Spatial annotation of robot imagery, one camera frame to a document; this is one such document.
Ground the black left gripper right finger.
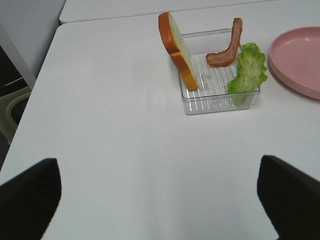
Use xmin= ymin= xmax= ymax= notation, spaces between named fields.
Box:
xmin=257 ymin=155 xmax=320 ymax=240

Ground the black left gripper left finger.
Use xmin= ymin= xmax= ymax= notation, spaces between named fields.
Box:
xmin=0 ymin=158 xmax=62 ymax=240

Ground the green lettuce leaf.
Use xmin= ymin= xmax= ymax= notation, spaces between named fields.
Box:
xmin=227 ymin=42 xmax=268 ymax=94

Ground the bacon strip from tray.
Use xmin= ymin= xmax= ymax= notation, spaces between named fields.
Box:
xmin=206 ymin=17 xmax=243 ymax=68

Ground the bread slice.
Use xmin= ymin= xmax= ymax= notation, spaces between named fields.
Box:
xmin=158 ymin=12 xmax=198 ymax=91

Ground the clear left plastic tray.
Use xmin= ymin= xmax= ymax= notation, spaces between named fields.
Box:
xmin=178 ymin=28 xmax=261 ymax=115

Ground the pink round plate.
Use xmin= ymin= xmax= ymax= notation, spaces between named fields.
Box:
xmin=269 ymin=26 xmax=320 ymax=100

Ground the white neighbouring table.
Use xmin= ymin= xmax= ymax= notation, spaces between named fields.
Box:
xmin=58 ymin=0 xmax=273 ymax=25

